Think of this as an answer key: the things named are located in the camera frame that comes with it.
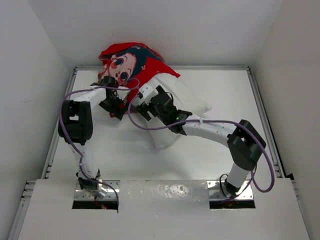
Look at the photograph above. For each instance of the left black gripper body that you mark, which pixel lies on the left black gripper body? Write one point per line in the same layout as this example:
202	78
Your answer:
112	104

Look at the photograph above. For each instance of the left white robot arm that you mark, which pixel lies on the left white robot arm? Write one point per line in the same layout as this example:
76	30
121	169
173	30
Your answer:
76	125

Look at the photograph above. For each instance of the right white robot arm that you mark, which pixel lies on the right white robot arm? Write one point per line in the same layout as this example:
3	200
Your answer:
243	141

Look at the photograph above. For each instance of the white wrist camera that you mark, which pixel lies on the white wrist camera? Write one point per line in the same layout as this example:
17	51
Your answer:
122	94
146	93

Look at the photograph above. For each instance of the white front cover board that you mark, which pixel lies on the white front cover board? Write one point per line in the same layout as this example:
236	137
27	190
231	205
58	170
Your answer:
162	210

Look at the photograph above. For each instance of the red patterned pillowcase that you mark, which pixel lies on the red patterned pillowcase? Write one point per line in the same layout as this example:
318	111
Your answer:
123	61

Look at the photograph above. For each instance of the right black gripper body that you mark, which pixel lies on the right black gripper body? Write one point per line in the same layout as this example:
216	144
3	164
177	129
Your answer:
144	108

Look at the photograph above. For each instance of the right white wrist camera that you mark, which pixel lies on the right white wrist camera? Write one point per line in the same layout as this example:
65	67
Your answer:
146	93

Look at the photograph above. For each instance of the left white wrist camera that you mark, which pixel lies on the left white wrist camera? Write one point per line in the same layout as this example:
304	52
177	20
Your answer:
122	94

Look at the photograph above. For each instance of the white pillow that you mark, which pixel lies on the white pillow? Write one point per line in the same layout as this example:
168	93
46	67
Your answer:
183	98

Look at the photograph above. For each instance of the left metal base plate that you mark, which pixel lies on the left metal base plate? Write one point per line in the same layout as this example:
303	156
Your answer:
105	192

